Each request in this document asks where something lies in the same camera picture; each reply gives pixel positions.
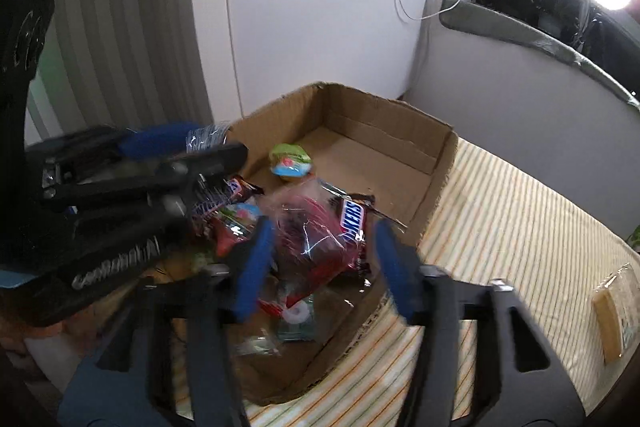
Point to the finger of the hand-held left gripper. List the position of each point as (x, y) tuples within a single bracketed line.
[(155, 139), (200, 164)]

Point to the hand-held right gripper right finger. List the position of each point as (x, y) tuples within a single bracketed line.
[(395, 272)]

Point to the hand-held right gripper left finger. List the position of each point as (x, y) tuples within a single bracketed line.
[(255, 267)]

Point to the clear crinkled snack packet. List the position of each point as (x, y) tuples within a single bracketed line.
[(209, 136)]

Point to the brown chocolate bar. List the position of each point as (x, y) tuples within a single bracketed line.
[(240, 188), (354, 227)]

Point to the clear bag with red snack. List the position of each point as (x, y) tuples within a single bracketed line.
[(310, 237)]

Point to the teal candy packet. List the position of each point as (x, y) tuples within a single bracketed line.
[(297, 321)]

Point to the cardboard box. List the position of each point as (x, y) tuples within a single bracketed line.
[(380, 142)]

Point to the striped bed sheet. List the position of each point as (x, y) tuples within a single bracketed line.
[(500, 217)]

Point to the blue cloth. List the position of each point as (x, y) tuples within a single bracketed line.
[(90, 392)]

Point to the wrapped bread loaf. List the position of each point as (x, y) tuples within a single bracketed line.
[(612, 317)]

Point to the grey windowsill cover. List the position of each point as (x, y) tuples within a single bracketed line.
[(525, 37)]

